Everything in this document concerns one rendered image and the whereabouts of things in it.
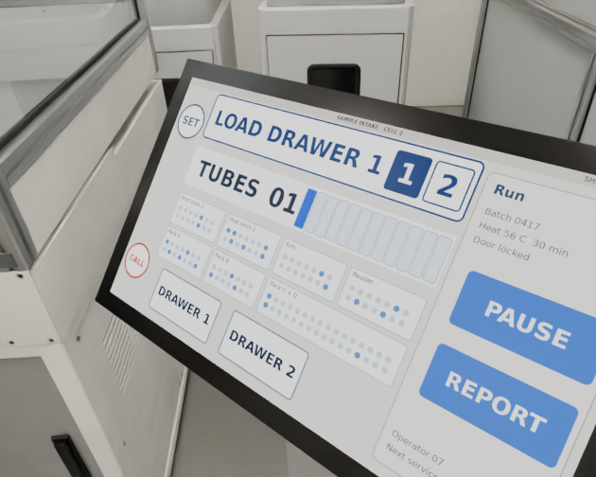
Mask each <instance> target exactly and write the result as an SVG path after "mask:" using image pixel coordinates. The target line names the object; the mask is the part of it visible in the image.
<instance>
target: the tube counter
mask: <svg viewBox="0 0 596 477"><path fill-rule="evenodd" d="M260 215H261V216H263V217H266V218H268V219H271V220H273V221H277V222H279V223H281V224H284V225H286V226H287V227H290V228H292V229H295V230H297V231H299V232H302V233H304V234H306V235H309V236H311V237H314V238H316V239H319V240H321V241H323V242H326V243H328V244H330V245H333V246H335V247H338V248H340V249H342V250H344V251H346V252H348V253H351V254H353V255H356V256H359V257H362V258H364V259H366V260H369V261H371V262H373V263H376V264H377V265H380V266H382V267H384V268H387V269H389V270H391V271H394V272H396V273H399V274H402V275H405V276H407V277H408V278H411V279H413V280H415V281H418V282H420V283H423V284H425V285H427V286H430V287H432V288H434V289H435V288H436V285H437V283H438V280H439V278H440V276H441V273H442V271H443V269H444V267H445V265H446V262H447V258H448V256H449V254H450V251H451V249H452V247H453V244H454V242H455V239H456V238H457V237H455V236H452V235H451V234H448V233H445V232H442V231H439V230H436V229H434V228H431V227H428V226H426V225H423V224H420V223H418V222H415V221H410V220H407V219H404V218H401V217H399V216H397V215H394V214H391V213H388V212H385V211H383V210H380V209H377V208H374V207H372V206H369V205H367V204H364V203H359V202H356V201H353V200H351V199H348V198H345V197H343V196H340V195H337V194H334V193H332V192H329V191H326V190H323V189H320V188H318V187H316V186H313V185H308V184H305V183H302V182H300V181H297V180H294V179H291V178H289V177H286V176H283V175H281V174H278V173H276V175H275V178H274V180H273V183H272V187H271V189H270V192H269V194H268V197H267V199H266V201H265V203H264V206H263V208H262V211H261V213H260Z"/></svg>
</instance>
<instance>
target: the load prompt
mask: <svg viewBox="0 0 596 477"><path fill-rule="evenodd" d="M202 137H203V138H206V139H209V140H212V141H215V142H218V143H221V144H223V145H226V146H229V147H232V148H235V149H237V150H242V151H245V152H248V153H250V154H253V155H256V156H259V157H262V158H265V159H268V160H271V161H273V162H276V163H279V164H282V165H285V166H288V167H291V168H296V169H299V170H302V171H304V172H307V173H310V174H313V175H316V176H319V177H322V178H325V179H327V180H330V181H333V182H335V183H338V184H341V185H344V186H349V187H352V188H355V189H357V190H360V191H363V192H366V193H369V194H372V195H375V196H378V197H380V198H383V199H386V200H389V201H392V202H395V203H400V204H403V205H406V206H408V207H411V208H414V209H417V210H420V211H423V212H426V213H429V214H431V215H434V216H436V217H439V218H442V219H445V220H448V221H453V222H456V223H459V224H463V221H464V219H465V215H466V213H467V210H468V208H469V206H470V204H471V202H472V199H473V197H474V194H475V192H476V190H477V187H478V185H479V182H480V180H481V178H482V175H483V172H484V170H485V168H486V165H487V163H488V162H484V161H481V160H477V159H473V158H469V157H465V156H462V155H459V154H455V153H451V152H447V151H443V150H437V149H433V148H430V147H426V146H422V145H418V144H414V143H411V142H407V141H403V140H399V139H396V138H392V137H389V136H385V135H381V134H377V133H373V132H367V131H364V130H360V129H356V128H352V127H348V126H344V125H341V124H338V123H334V122H330V121H326V120H322V119H319V118H315V117H311V116H308V115H301V114H297V113H294V112H290V111H286V110H282V109H279V108H275V107H272V106H268V105H264V104H260V103H256V102H252V101H250V100H246V99H242V98H238V97H231V96H227V95H224V94H220V93H218V95H217V98H216V100H215V103H214V105H213V108H212V110H211V113H210V116H209V117H208V120H207V122H206V125H205V127H204V130H203V133H202Z"/></svg>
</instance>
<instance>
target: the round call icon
mask: <svg viewBox="0 0 596 477"><path fill-rule="evenodd" d="M155 250H156V249H154V248H152V247H151V246H149V245H147V244H146V243H144V242H143V241H141V240H139V239H137V238H135V237H132V238H131V242H130V244H129V247H128V250H127V252H126V254H125V256H124V259H123V262H122V264H121V267H120V269H119V272H121V273H123V274H124V275H126V276H127V277H129V278H131V279H132V280H134V281H135V282H137V283H138V284H140V285H142V284H143V282H144V279H145V277H146V274H147V272H148V269H149V265H150V263H151V261H152V258H153V256H154V253H155Z"/></svg>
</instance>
